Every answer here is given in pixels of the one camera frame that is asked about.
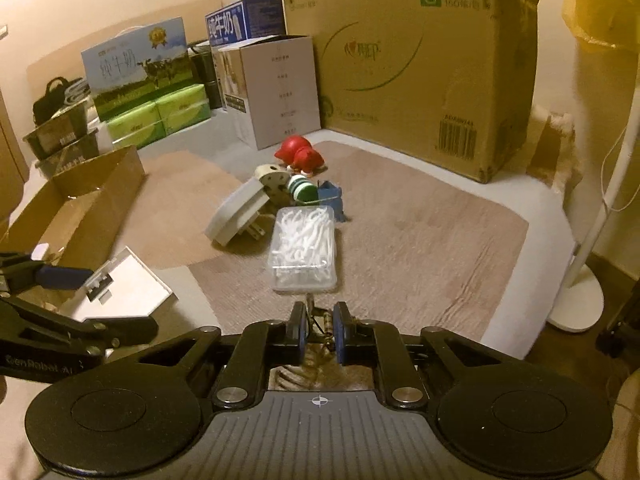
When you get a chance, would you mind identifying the white standing fan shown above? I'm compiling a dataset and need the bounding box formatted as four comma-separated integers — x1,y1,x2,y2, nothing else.
547,35,640,333

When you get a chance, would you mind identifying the blue milk carton box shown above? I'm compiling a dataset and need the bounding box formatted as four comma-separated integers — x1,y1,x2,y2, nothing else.
205,0,286,46

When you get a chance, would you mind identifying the green white striped toy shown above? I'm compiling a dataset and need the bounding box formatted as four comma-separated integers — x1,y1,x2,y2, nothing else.
287,174,319,204

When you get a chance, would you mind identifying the blue binder clip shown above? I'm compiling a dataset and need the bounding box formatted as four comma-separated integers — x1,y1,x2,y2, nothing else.
316,180,347,224

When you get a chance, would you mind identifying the yellow plastic bag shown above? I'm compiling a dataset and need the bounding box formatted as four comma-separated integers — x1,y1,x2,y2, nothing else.
562,0,640,52

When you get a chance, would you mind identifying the clear box of floss picks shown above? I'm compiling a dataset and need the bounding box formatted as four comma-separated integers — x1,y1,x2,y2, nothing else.
267,206,337,294

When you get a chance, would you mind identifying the small metal clip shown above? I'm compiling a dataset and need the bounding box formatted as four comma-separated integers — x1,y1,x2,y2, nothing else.
302,299,335,361

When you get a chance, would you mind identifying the milk gift box cow print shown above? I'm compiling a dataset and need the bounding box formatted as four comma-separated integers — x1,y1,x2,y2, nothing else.
81,17,196,122

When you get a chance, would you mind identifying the large brown cardboard box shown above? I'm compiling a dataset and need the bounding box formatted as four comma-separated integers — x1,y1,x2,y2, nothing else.
282,0,539,184

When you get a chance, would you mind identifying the dark box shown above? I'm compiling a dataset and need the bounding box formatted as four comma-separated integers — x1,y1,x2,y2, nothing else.
187,40,222,109

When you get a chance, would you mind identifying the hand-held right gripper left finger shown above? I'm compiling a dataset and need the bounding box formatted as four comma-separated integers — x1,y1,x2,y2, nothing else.
132,302,307,411

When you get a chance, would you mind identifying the red toy figure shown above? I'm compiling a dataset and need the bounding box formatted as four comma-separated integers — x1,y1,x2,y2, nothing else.
275,134,327,175

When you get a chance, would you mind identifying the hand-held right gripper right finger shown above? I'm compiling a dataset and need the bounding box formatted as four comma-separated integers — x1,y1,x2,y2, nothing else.
334,301,501,411

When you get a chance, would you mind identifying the white cable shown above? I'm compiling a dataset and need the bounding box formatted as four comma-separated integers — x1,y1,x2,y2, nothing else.
600,120,632,213

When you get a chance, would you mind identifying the black bag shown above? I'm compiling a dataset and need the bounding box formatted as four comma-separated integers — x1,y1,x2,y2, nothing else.
32,77,72,126

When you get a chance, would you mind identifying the white tall carton box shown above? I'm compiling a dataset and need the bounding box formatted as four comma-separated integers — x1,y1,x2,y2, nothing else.
218,35,321,150

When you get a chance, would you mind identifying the white plastic case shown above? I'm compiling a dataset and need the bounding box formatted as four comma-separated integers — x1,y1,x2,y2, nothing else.
65,246,179,323

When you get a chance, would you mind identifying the cardboard tray box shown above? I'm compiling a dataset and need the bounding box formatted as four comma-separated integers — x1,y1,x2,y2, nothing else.
0,146,147,311

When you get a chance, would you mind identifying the beige round plug adapter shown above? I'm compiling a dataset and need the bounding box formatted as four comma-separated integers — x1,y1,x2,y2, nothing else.
255,162,292,207

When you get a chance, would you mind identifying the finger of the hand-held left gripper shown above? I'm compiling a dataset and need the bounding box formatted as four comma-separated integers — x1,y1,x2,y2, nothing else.
0,299,160,358
0,252,96,297

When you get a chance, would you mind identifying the white power adapter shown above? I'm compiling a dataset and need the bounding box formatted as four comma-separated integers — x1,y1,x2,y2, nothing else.
204,177,275,248

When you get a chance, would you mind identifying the brown mat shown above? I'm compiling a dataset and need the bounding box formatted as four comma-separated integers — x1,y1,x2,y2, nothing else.
119,140,531,392

